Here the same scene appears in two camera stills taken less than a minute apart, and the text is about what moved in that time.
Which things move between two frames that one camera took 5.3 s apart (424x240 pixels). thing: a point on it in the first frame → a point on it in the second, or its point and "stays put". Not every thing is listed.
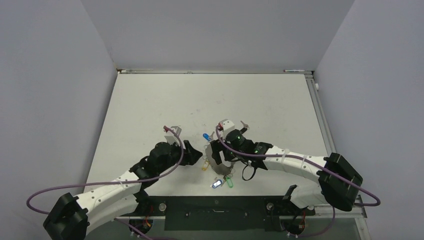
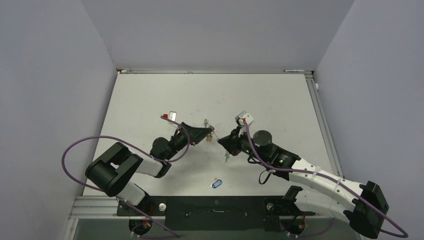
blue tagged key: [216, 183] stays put
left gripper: [190, 155] → [195, 134]
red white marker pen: [288, 70] stays put
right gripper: [219, 146] → [232, 142]
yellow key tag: [205, 166] → [209, 138]
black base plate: [217, 213] stays put
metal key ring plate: [221, 168] → [206, 123]
